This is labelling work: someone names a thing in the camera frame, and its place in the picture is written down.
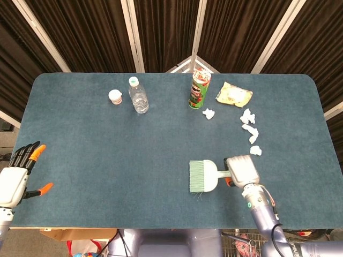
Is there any white metal frame base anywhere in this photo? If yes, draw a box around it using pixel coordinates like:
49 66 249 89
165 54 221 74

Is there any green Pringles can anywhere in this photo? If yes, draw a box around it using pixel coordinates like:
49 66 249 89
188 67 213 110

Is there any small white jar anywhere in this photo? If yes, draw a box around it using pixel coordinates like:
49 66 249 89
108 89 124 106

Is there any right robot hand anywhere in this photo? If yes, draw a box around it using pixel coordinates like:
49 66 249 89
222 154 260 188

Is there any yellow snack bag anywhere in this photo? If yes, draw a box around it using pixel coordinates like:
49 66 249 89
215 81 254 109

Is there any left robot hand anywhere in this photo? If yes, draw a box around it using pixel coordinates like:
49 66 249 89
0 140 54 209

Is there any white metal frame pole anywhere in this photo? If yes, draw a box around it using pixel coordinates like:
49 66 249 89
189 0 209 73
250 0 307 74
323 101 343 121
120 0 146 73
0 110 22 130
11 0 72 73

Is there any brown cardboard box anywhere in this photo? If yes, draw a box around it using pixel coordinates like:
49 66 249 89
40 228 118 242

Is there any grey purple robot torso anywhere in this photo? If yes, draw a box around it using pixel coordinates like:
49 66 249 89
106 229 223 257

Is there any dark brown curtain panel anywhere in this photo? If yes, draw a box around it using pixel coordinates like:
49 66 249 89
199 0 296 74
0 0 65 122
133 0 200 73
260 0 343 147
25 0 136 73

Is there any red and white bag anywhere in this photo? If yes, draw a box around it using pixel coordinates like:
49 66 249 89
66 239 108 257

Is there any red package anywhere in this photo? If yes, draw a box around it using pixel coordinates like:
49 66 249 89
232 233 258 257

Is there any black torso cable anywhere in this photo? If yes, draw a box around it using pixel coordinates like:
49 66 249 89
99 229 127 257

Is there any clear plastic water bottle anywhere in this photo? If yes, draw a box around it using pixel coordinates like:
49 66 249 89
128 76 150 115

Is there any blue felt table mat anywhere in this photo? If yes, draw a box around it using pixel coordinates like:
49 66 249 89
4 72 343 231

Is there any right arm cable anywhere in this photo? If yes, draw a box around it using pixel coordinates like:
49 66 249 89
261 184 292 257

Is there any metal wire cart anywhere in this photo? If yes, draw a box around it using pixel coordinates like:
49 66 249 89
220 229 265 257

